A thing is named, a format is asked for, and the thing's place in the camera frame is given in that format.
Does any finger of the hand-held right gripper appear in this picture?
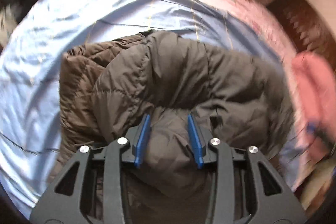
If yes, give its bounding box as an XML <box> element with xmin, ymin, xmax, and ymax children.
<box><xmin>306</xmin><ymin>120</ymin><xmax>336</xmax><ymax>151</ymax></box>

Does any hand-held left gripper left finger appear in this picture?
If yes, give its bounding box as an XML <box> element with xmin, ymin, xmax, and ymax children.
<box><xmin>29</xmin><ymin>114</ymin><xmax>151</xmax><ymax>222</ymax></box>

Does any pink cartoon printed bedsheet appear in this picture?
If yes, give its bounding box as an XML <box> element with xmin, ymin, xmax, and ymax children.
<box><xmin>147</xmin><ymin>0</ymin><xmax>306</xmax><ymax>135</ymax></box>

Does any brown puffer jacket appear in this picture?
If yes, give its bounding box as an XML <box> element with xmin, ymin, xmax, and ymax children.
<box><xmin>59</xmin><ymin>30</ymin><xmax>294</xmax><ymax>222</ymax></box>

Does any beige mattress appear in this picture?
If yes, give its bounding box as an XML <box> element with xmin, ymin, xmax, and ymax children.
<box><xmin>299</xmin><ymin>154</ymin><xmax>336</xmax><ymax>215</ymax></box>

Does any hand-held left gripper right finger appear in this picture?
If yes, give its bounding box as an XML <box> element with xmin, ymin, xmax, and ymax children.
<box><xmin>187</xmin><ymin>114</ymin><xmax>307</xmax><ymax>222</ymax></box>

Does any light blue striped sheet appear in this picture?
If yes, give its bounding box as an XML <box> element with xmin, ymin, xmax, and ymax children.
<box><xmin>0</xmin><ymin>0</ymin><xmax>302</xmax><ymax>211</ymax></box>

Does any dark wooden headboard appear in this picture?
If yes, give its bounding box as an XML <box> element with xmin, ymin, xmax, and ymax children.
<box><xmin>265</xmin><ymin>0</ymin><xmax>336</xmax><ymax>56</ymax></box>

